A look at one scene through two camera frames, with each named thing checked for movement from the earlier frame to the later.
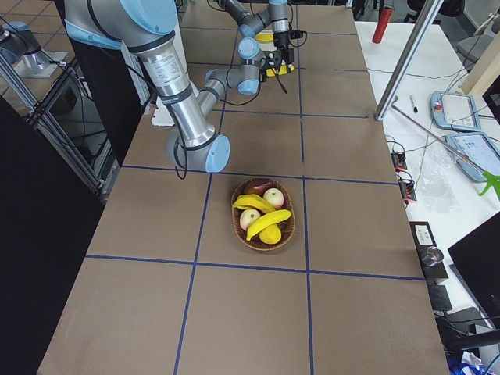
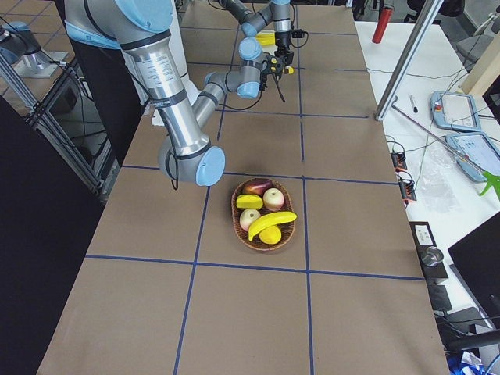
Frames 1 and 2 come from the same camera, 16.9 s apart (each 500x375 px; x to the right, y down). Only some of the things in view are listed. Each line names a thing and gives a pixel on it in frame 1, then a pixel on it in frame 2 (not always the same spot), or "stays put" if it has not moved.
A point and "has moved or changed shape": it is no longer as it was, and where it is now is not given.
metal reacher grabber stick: [490, 177] stays put
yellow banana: [272, 72] has moved or changed shape
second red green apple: [247, 216] stays put
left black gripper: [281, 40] stays put
